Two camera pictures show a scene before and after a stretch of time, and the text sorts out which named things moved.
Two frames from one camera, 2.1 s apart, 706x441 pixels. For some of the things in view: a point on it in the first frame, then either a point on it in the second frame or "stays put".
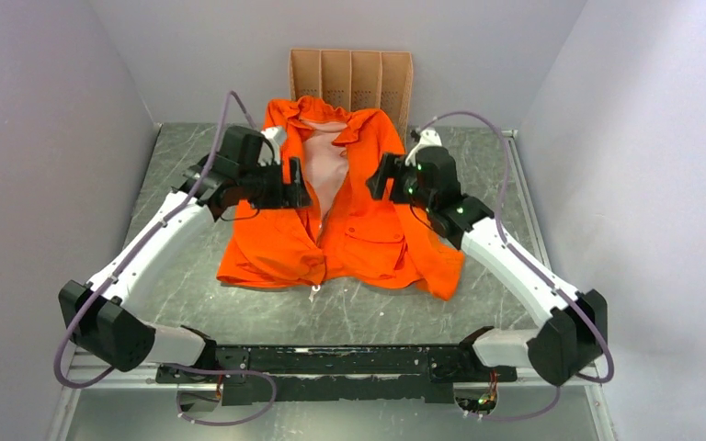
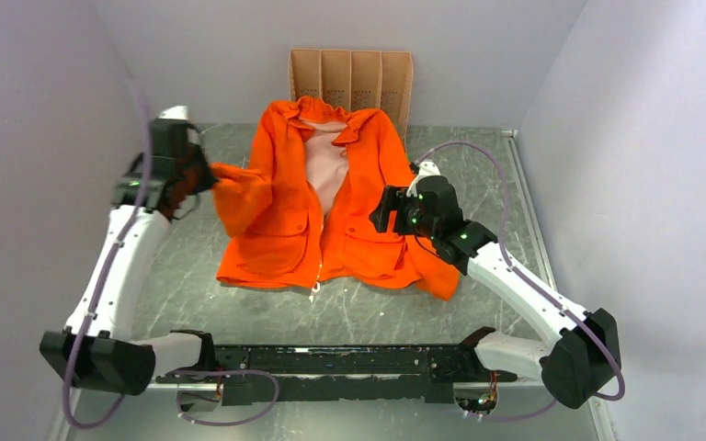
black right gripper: [392, 165] → [393, 198]
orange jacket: [355, 231] stays put
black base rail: [256, 375] stays put
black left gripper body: [265, 187] → [197, 170]
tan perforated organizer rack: [355, 80] stays put
